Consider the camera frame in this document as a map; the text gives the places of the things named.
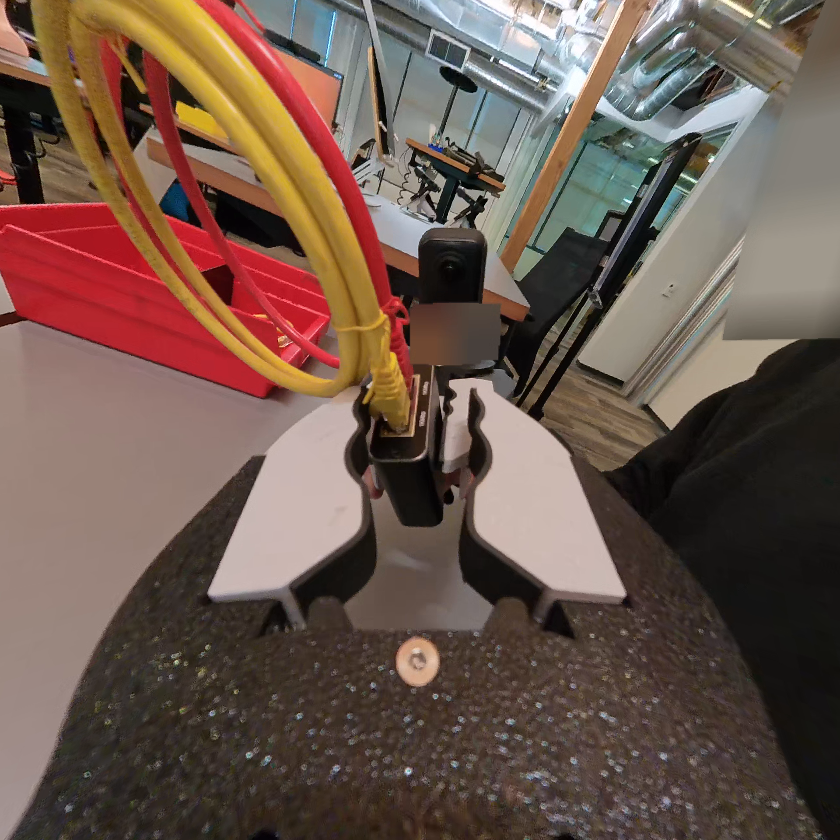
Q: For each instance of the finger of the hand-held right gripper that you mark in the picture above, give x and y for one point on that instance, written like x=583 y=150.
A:
x=457 y=449

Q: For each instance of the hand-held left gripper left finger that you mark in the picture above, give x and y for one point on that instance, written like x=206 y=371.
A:
x=295 y=518

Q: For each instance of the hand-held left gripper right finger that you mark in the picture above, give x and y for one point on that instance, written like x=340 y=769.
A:
x=544 y=518

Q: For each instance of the black port adapter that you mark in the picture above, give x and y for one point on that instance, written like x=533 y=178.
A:
x=410 y=485

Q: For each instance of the person's right hand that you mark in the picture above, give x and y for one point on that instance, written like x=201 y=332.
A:
x=376 y=490

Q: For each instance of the grey wood-edged desk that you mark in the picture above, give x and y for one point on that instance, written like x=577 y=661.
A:
x=420 y=229

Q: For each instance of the standing desk with tools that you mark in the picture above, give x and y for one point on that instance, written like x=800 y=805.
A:
x=453 y=164

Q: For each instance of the black office chair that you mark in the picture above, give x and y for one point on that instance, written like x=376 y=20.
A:
x=558 y=282

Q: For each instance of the person's black sweatshirt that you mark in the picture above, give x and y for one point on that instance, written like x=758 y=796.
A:
x=754 y=525

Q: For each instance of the black tripod stand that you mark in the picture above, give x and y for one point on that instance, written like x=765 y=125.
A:
x=656 y=197

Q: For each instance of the computer monitor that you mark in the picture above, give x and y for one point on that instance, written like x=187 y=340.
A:
x=315 y=85

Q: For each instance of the black bin divider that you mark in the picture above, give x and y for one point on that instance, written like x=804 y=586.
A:
x=220 y=285

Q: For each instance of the red plastic bin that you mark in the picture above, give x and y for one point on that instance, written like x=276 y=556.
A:
x=98 y=295

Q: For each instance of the wooden post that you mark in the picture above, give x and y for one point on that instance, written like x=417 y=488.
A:
x=584 y=118

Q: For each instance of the silver air duct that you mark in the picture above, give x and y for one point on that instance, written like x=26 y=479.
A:
x=656 y=59

